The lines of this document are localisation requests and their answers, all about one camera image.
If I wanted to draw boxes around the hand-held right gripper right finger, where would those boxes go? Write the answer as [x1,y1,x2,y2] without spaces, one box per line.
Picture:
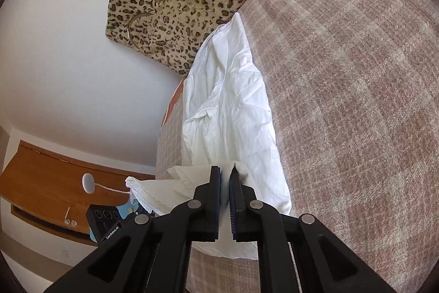
[229,167,398,293]

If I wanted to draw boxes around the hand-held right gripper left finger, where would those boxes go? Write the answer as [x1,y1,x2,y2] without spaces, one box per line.
[43,165,222,293]

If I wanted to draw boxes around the white shirt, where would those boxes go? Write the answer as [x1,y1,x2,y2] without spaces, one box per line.
[125,12,294,261]

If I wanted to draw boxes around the wooden headboard shelf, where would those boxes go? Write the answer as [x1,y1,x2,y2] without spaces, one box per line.
[0,140,156,247]

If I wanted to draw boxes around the beige plaid blanket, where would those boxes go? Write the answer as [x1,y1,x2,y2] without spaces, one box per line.
[156,0,439,293]

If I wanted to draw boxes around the leopard print cushion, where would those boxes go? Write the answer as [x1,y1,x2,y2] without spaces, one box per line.
[105,0,252,77]

